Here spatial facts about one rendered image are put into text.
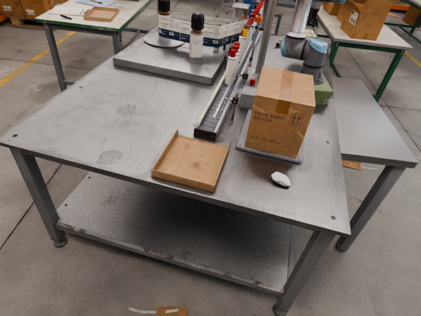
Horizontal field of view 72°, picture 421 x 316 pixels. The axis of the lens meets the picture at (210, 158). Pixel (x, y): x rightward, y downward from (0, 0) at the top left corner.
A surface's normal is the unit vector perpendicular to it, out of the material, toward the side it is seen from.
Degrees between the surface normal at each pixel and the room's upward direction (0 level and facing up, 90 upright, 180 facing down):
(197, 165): 0
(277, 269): 0
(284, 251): 0
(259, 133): 90
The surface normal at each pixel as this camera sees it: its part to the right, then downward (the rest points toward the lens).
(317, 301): 0.09, -0.76
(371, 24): 0.00, 0.66
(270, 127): -0.23, 0.62
